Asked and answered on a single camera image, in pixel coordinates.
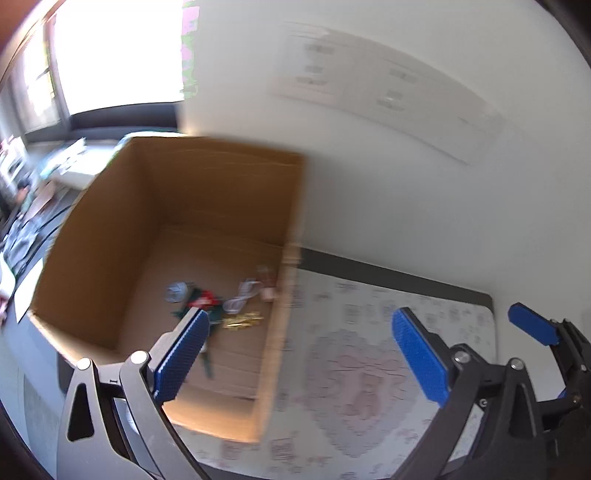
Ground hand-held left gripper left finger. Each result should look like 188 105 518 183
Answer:
58 308 211 480

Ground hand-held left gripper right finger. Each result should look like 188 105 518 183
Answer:
392 307 555 480

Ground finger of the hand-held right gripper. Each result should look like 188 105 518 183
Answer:
508 302 563 347
537 387 584 416

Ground white cable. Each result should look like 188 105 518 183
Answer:
222 277 262 315

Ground pink green translucent box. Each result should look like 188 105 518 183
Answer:
257 264 280 301

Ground brown cardboard box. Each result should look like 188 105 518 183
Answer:
28 134 306 444

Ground white cartoon printed mat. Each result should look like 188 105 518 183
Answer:
185 270 497 480

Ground cluttered side shelf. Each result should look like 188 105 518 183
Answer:
0 134 125 324

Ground window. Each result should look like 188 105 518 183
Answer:
0 0 199 139

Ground white wall switch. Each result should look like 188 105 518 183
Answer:
425 88 509 167

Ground white wall socket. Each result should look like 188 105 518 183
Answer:
351 46 444 139
272 21 365 109

